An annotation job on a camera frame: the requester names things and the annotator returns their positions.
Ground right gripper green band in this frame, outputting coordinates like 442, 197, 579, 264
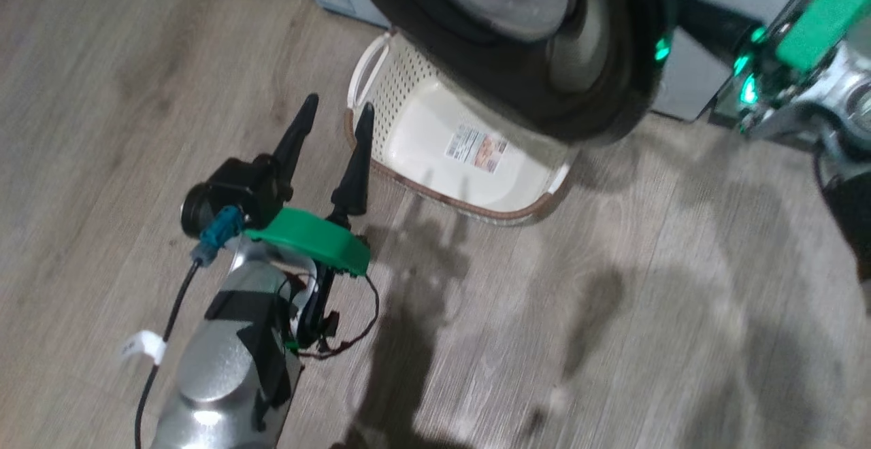
677, 0, 871, 130

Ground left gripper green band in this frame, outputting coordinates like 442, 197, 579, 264
242, 93, 376, 354

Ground round glass washing machine door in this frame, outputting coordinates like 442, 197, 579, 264
337, 0, 678, 145

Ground cream perforated laundry basket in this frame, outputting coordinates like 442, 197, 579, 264
344, 29, 579, 225

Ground black cable blue connector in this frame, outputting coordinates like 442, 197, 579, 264
134, 205, 246, 449

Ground thin red-black gripper wire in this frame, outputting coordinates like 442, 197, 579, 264
279, 272, 380, 361

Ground white cable tag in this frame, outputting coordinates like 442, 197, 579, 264
122, 330, 167, 366

